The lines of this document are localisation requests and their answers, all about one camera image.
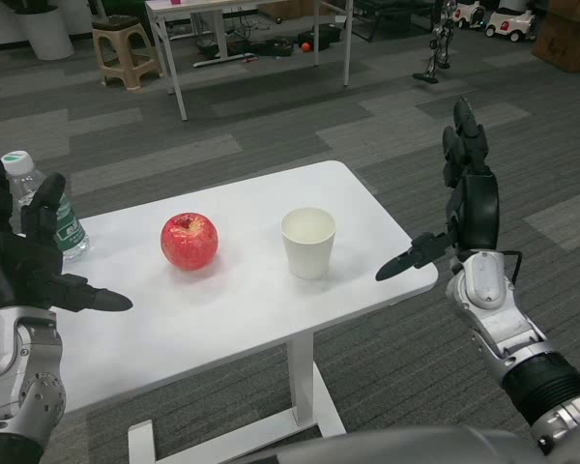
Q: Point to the brown cardboard box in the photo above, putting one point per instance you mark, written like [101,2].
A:
[568,43]

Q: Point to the black equipment pile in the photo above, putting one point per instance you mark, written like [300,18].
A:
[266,47]

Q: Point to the green potted plant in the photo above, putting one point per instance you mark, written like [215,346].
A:
[24,5]

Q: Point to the small white toy car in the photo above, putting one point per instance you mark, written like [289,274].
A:
[469,14]

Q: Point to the silver humanoid robot legs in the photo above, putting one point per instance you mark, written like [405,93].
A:
[440,43]

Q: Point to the white plant pot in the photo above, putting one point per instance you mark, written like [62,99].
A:
[48,36]

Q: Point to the large white toy car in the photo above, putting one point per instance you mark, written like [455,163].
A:
[510,24]

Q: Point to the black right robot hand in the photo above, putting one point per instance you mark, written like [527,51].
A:
[478,212]

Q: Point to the white desk pedestal leg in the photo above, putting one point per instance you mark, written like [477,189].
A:
[219,36]

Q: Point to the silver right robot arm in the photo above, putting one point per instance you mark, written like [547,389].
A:
[488,285]

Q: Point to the black box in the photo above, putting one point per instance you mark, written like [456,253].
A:
[321,37]

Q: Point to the white metal frame table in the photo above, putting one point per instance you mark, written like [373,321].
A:
[198,5]

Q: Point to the red apple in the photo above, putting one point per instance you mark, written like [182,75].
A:
[189,241]

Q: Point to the white paper cup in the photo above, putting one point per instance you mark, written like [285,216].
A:
[309,251]

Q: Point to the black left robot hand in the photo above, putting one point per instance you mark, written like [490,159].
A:
[19,270]

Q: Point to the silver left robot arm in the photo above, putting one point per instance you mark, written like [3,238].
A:
[9,353]

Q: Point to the clear plastic water bottle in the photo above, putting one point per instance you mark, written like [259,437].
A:
[17,162]

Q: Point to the beige plastic stool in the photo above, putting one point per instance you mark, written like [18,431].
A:
[116,23]

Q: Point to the black metal rack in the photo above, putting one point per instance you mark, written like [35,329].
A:
[391,14]

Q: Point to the white table leg base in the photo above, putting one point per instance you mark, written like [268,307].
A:
[299,377]

